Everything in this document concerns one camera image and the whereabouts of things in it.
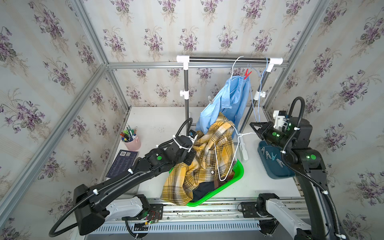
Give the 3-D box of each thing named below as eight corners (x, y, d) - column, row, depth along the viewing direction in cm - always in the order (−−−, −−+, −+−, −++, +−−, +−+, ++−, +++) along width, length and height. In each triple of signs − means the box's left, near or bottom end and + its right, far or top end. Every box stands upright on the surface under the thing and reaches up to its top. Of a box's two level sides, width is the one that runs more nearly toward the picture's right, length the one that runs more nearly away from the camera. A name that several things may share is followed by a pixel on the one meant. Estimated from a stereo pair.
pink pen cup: (125, 151, 97) (117, 140, 87) (130, 136, 105) (123, 125, 95) (140, 151, 97) (134, 140, 87) (143, 136, 105) (138, 125, 95)
